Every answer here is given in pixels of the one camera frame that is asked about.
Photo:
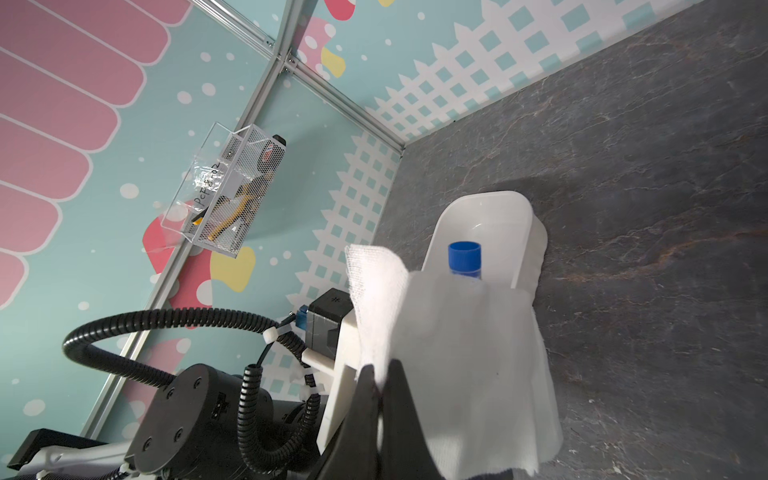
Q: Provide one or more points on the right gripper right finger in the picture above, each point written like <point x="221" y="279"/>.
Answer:
<point x="404" y="453"/>

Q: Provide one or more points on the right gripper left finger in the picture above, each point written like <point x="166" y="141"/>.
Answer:
<point x="353" y="452"/>

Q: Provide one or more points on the blue capped test tube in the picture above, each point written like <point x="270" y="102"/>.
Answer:
<point x="465" y="258"/>

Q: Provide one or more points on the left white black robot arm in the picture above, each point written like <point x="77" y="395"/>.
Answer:
<point x="201" y="423"/>

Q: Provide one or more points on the white plastic tray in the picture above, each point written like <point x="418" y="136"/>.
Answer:
<point x="513" y="240"/>

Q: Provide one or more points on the clear plastic label bag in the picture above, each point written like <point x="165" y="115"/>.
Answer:
<point x="202" y="183"/>

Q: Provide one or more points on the black tape roll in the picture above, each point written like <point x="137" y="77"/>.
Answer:
<point x="271" y="154"/>

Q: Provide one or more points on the yellow handled pliers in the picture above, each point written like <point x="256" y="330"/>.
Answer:
<point x="229" y="209"/>

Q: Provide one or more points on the white wire wall basket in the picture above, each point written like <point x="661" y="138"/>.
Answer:
<point x="243" y="170"/>

